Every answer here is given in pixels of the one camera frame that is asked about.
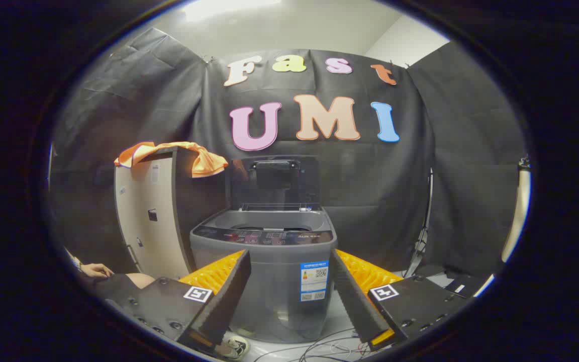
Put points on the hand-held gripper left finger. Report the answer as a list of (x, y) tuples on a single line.
[(226, 296)]

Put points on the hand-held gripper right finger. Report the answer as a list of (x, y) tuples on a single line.
[(352, 296)]

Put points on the grey washing machine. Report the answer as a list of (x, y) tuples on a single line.
[(274, 281)]

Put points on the orange cloth garment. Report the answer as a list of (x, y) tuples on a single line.
[(204, 161)]

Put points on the white shoe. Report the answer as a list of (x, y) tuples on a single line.
[(236, 347)]

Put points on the dark cabinet with beige door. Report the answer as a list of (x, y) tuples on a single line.
[(143, 226)]

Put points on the black flat box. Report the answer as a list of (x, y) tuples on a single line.
[(463, 286)]

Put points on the black backdrop cloth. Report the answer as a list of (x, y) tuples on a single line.
[(370, 176)]

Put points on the white pole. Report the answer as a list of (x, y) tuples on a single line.
[(518, 211)]

